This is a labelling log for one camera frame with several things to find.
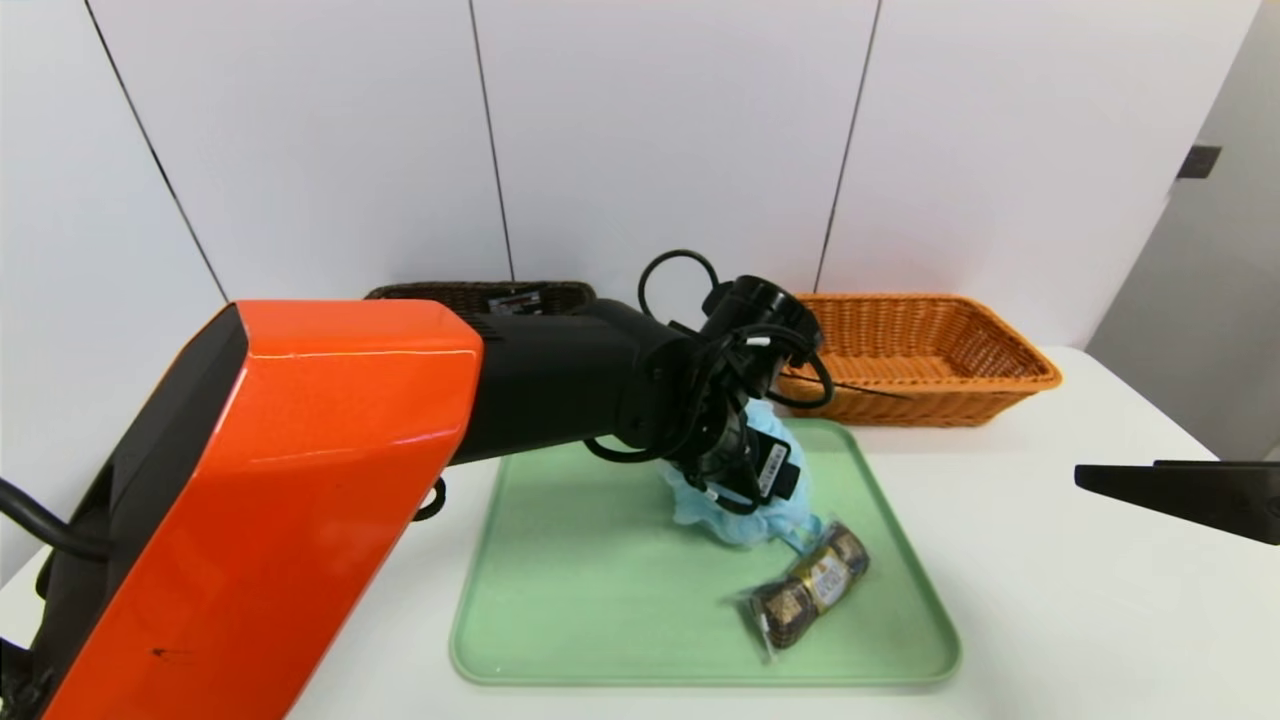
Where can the orange wicker basket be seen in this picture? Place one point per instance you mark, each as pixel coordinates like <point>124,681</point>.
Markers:
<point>950,400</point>

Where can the blue mesh bath loofah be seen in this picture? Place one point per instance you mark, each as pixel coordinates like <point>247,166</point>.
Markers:
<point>690,505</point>

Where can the dark brown wicker basket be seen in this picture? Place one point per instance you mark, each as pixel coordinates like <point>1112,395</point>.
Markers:
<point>450,295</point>

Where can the gold chocolate pack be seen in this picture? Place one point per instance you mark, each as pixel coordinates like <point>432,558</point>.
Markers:
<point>815,580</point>

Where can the black cosmetic tube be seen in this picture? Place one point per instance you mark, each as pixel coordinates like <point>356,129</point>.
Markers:
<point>515,300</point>

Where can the black wall fixture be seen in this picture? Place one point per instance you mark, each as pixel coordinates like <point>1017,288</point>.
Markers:
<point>1197,163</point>

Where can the green plastic tray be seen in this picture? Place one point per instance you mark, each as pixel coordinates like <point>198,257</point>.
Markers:
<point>570,600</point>

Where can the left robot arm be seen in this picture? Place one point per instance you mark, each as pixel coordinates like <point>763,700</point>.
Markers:
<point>300,450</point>

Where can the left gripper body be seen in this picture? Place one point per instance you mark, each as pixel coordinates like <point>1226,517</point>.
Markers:
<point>771,464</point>

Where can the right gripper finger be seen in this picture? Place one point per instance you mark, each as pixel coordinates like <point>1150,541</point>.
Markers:
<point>1230,464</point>
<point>1200,495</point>

